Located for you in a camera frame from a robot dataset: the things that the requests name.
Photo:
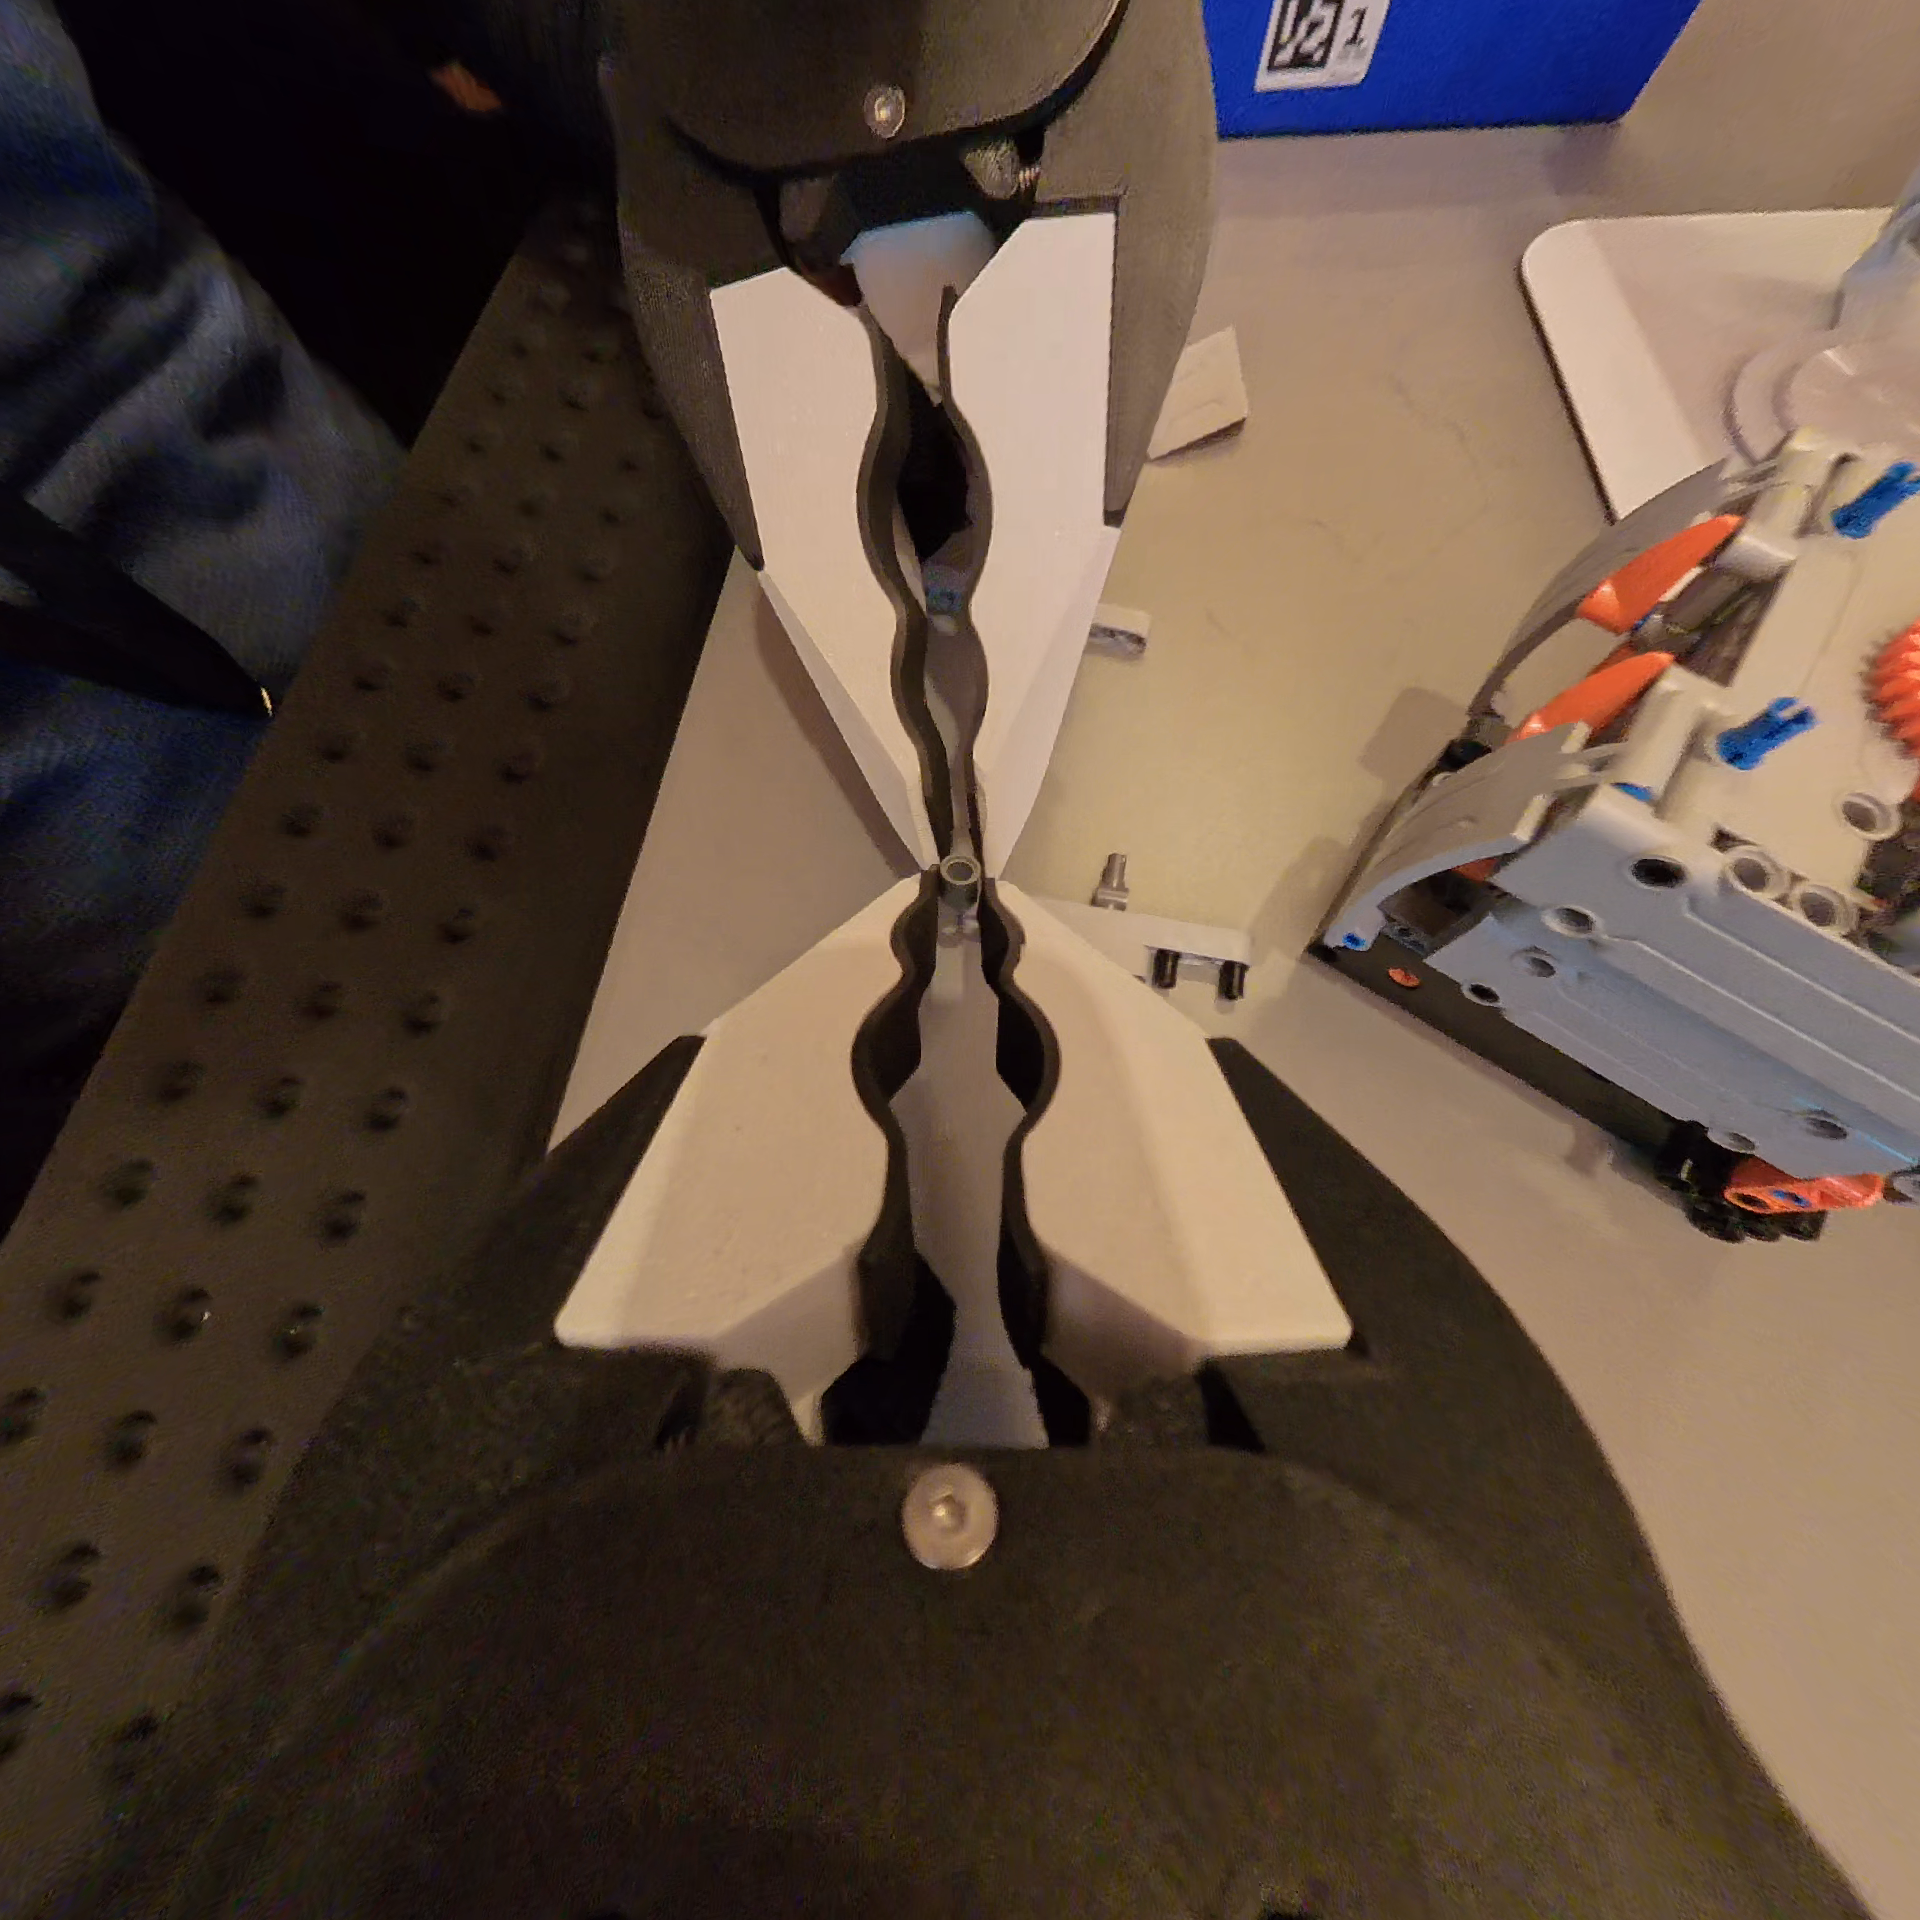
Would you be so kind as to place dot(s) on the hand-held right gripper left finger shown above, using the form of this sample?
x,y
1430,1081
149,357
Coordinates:
x,y
750,1201

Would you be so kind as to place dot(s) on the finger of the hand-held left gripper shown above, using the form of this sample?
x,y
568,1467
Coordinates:
x,y
1051,451
797,451

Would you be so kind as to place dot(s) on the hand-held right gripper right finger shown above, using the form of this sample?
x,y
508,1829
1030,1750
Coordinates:
x,y
1156,1201

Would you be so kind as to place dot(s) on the grey toy axle pin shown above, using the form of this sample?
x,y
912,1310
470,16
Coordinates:
x,y
1114,879

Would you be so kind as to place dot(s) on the small grey panel piece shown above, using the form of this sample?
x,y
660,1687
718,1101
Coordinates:
x,y
1200,395

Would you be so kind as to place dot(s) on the person's black jacket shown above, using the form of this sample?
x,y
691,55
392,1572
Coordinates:
x,y
375,225

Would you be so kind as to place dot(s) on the black perforated panel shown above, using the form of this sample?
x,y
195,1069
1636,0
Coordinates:
x,y
300,1049

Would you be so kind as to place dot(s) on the grey orange toy brick vehicle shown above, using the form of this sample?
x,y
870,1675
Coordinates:
x,y
1651,931

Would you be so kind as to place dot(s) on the blue plastic bin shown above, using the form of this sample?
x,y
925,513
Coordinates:
x,y
1501,61

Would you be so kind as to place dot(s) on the white rounded board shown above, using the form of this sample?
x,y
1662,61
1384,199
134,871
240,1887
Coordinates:
x,y
1636,329

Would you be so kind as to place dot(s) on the person's blue jeans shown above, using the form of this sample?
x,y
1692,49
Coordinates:
x,y
135,376

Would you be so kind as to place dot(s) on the white round stand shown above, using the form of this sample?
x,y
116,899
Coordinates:
x,y
1845,359

